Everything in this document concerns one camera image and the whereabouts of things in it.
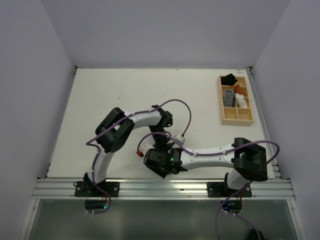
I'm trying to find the white rolled cloth in tray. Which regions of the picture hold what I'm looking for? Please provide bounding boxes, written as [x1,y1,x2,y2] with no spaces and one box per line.
[235,93,248,108]

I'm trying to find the purple cable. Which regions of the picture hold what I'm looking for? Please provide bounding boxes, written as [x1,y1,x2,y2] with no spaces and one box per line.
[137,132,281,240]
[85,99,193,215]

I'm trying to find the black rolled cloth in tray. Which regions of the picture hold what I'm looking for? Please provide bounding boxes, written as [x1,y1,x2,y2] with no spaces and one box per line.
[220,73,238,86]

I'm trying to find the right wrist camera red cap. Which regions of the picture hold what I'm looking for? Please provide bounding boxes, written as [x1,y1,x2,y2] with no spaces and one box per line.
[136,142,154,158]

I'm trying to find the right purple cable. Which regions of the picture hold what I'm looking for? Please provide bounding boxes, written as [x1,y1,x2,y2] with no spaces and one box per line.
[137,132,281,240]

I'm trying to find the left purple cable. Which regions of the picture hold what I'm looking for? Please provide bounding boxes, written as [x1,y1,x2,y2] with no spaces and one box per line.
[85,99,193,215]

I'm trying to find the aluminium mounting rail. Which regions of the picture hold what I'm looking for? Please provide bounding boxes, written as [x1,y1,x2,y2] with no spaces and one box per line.
[31,178,295,200]

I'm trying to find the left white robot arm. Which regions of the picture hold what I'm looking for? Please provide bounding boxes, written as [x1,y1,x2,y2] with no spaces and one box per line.
[83,105,173,197]

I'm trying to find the orange rolled cloth in tray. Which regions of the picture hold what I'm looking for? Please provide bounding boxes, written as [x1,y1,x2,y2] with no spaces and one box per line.
[231,85,247,97]

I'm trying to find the wooden compartment organizer tray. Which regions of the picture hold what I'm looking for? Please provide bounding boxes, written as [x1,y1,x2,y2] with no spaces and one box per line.
[217,73,254,127]

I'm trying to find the black object bottom right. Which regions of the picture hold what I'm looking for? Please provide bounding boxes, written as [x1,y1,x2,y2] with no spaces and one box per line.
[246,228,266,240]

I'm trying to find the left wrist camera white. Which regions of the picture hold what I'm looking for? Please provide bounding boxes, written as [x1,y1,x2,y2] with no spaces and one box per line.
[173,134,186,145]

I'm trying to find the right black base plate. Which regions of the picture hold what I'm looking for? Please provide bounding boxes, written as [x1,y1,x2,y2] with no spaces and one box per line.
[206,181,252,198]

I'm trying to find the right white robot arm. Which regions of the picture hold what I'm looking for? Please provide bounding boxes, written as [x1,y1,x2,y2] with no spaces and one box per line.
[137,137,268,197]

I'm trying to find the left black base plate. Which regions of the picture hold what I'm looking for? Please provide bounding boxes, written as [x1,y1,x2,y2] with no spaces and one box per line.
[73,181,120,198]

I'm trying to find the grey patterned rolled cloth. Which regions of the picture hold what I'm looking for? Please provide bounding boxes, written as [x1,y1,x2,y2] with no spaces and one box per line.
[223,88,236,107]

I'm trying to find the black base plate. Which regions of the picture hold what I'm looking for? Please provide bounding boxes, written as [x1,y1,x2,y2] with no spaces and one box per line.
[73,181,120,198]
[206,181,252,198]

